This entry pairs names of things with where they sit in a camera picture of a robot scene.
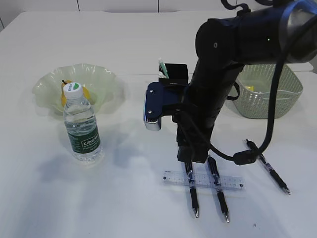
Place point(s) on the black square pen holder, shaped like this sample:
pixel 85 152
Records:
pixel 177 73

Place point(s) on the yellow pear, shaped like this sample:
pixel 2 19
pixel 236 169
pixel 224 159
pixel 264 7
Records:
pixel 86 93

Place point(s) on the black gel pen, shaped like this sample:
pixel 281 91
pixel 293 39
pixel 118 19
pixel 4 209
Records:
pixel 274 175
pixel 192 186
pixel 221 198

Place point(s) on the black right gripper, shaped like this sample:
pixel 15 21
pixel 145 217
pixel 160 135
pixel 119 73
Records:
pixel 204 99

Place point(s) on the green wavy glass plate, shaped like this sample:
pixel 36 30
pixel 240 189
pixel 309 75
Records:
pixel 106 90

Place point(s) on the transparent plastic ruler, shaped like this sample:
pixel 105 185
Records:
pixel 204 180

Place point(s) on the yellow pen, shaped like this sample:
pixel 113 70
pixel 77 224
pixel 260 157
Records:
pixel 161 75

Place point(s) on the green plastic woven basket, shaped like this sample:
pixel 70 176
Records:
pixel 255 105

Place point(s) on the clear water bottle green label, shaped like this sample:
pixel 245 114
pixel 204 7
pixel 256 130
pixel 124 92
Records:
pixel 80 122

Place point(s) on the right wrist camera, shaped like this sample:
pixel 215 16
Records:
pixel 161 100

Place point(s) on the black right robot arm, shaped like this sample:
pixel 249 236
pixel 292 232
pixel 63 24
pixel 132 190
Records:
pixel 285 31

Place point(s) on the teal green pen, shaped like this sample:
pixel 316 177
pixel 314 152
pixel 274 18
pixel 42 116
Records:
pixel 163 68

